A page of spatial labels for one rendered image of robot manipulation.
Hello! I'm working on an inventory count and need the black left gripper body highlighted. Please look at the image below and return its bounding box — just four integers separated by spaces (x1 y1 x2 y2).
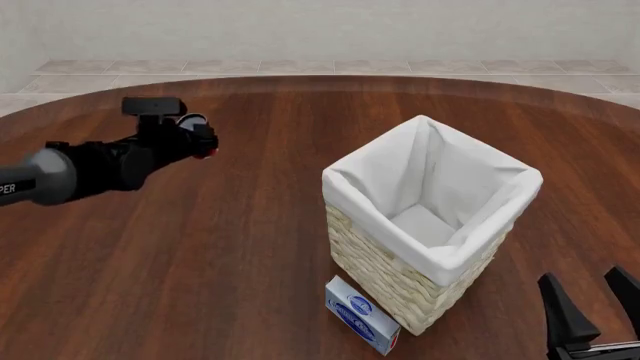
171 122 220 162

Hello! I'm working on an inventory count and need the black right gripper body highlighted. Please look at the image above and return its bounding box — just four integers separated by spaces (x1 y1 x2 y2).
548 338 640 360

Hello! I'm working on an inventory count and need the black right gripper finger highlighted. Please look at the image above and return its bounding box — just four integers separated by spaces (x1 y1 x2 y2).
603 265 640 324
537 272 602 351

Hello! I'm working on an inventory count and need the red and white tomato sauce tin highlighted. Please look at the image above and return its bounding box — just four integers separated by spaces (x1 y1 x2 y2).
178 113 220 161

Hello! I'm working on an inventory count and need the wicker basket with white liner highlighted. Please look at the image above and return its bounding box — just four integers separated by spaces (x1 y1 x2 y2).
321 114 545 337

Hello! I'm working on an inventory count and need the blue and white printed box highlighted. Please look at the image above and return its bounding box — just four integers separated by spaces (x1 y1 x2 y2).
324 274 403 357

